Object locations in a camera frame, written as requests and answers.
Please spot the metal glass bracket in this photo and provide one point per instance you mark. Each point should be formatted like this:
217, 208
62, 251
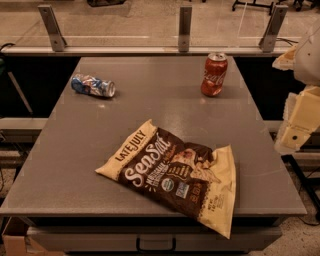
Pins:
268, 41
185, 16
57, 41

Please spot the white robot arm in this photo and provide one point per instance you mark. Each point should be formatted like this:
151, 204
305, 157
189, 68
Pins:
306, 67

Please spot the black stand leg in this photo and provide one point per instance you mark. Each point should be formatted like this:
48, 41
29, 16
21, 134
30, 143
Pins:
308, 183

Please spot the middle metal glass bracket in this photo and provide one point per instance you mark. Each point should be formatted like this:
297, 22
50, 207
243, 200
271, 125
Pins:
185, 16

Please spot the crushed blue soda can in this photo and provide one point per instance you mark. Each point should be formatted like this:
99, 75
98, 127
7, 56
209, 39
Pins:
90, 85

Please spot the red Coca-Cola can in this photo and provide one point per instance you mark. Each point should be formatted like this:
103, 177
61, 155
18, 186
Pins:
214, 73

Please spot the glass barrier panel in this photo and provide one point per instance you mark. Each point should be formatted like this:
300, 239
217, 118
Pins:
134, 23

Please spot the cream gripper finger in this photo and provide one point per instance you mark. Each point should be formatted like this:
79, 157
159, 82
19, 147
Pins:
301, 117
285, 61

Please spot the left metal glass bracket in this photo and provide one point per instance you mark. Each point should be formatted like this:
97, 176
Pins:
57, 41

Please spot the right metal glass bracket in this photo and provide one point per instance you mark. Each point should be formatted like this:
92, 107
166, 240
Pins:
268, 41

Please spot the grey drawer with handle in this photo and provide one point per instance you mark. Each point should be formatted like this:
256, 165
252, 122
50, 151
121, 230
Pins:
152, 239

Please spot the brown Late July chip bag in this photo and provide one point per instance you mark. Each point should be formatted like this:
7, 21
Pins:
189, 178

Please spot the cardboard box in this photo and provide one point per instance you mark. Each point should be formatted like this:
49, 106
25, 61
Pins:
18, 243

